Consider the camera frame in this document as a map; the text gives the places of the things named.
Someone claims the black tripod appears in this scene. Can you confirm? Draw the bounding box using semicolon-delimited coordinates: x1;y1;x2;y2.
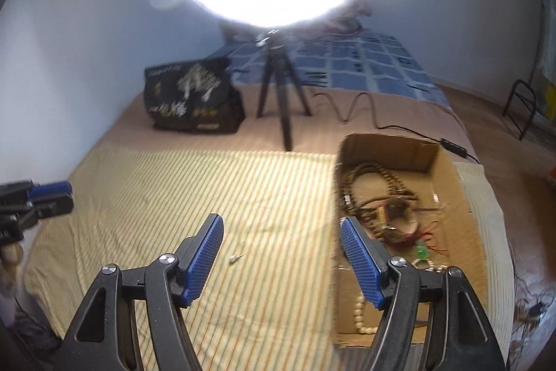
255;30;312;152

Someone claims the thin black bangle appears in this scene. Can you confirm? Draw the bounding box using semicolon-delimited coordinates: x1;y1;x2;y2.
364;201;418;245

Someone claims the dark patterned cloth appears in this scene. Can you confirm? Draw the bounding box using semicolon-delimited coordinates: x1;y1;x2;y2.
0;301;62;371

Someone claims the black power cable with switch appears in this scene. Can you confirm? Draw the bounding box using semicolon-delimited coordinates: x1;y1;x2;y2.
313;91;481;163

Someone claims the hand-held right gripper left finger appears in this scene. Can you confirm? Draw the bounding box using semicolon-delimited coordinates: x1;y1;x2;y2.
53;213;225;371

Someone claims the yellow striped sheet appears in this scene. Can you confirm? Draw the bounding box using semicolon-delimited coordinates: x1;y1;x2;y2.
24;147;515;371

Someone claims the brown bead necklace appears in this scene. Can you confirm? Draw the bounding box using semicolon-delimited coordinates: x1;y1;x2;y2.
341;163;420;241

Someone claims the black clothes rack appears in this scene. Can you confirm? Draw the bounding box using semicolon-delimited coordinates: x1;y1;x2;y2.
504;80;548;141

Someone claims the blue checked blanket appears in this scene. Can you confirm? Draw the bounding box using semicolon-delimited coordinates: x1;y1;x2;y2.
213;30;452;108

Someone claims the person's left hand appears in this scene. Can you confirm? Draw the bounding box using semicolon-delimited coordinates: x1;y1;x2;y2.
0;243;23;289

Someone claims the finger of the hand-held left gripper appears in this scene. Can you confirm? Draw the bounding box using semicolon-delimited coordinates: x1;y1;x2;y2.
27;181;72;199
24;193;74;220

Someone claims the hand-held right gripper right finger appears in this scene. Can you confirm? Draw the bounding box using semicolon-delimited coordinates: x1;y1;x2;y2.
340;217;507;371

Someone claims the black printed snack bag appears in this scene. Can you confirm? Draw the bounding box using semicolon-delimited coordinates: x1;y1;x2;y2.
144;57;246;135

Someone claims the cardboard box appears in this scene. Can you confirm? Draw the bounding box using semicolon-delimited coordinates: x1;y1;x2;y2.
331;132;489;350

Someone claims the white bead necklace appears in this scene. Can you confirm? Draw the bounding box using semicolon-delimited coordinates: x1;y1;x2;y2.
354;262;448;337

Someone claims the green pendant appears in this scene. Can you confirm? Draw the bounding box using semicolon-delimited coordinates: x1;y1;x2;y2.
408;223;448;259

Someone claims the tangle of floor cables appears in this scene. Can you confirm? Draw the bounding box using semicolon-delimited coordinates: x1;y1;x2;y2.
513;275;552;337

